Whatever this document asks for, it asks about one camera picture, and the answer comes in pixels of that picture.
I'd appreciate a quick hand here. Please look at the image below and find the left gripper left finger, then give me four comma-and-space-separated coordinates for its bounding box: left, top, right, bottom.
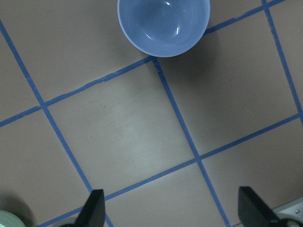
72, 189, 106, 227

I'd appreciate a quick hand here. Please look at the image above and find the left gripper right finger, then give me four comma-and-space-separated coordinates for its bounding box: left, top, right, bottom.
238, 186, 280, 227

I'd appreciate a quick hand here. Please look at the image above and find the green bowl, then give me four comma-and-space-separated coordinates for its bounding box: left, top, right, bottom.
0, 210, 25, 227

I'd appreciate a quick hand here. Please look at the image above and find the blue bowl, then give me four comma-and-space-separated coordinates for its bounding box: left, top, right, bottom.
117, 0, 211, 57

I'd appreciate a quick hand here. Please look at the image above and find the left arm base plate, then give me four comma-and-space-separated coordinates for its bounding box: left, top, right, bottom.
273, 197, 303, 222

